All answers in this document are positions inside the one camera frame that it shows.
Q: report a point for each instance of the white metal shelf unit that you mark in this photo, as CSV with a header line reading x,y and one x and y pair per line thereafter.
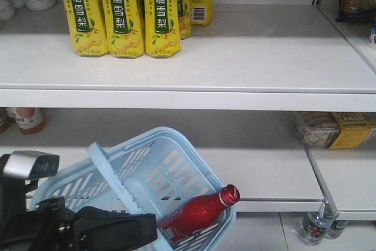
x,y
230,91

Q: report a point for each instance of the clear box of biscuits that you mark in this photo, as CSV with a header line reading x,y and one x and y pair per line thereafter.
x,y
334,130

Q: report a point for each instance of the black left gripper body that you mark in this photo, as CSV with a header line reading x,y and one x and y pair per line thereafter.
x,y
48,227

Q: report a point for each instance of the orange C100 juice bottle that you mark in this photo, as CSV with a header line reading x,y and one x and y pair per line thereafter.
x,y
28,120

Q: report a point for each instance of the light blue plastic basket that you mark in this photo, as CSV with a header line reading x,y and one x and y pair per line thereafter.
x,y
155,172

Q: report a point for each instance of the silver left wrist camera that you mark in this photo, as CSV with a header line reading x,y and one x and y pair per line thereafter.
x,y
31,165

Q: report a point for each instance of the clear water bottle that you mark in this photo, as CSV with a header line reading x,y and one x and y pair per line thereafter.
x,y
336,229
314,225

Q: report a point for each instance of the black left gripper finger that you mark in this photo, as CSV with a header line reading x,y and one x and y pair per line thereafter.
x,y
97,229

